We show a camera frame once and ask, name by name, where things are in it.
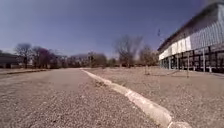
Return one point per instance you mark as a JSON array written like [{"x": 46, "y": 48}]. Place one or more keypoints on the low kerb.
[{"x": 26, "y": 71}]

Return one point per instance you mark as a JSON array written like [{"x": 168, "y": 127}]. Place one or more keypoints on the row of bare trees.
[{"x": 43, "y": 58}]

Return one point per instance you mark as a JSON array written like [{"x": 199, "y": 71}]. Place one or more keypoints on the low dark building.
[{"x": 8, "y": 61}]

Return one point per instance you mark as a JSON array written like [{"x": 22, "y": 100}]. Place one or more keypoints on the pale concrete kerb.
[{"x": 150, "y": 108}]

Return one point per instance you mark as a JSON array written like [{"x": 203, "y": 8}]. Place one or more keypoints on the long pale building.
[{"x": 200, "y": 36}]

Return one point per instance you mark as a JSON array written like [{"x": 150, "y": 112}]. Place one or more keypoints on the grey gravel road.
[{"x": 66, "y": 100}]

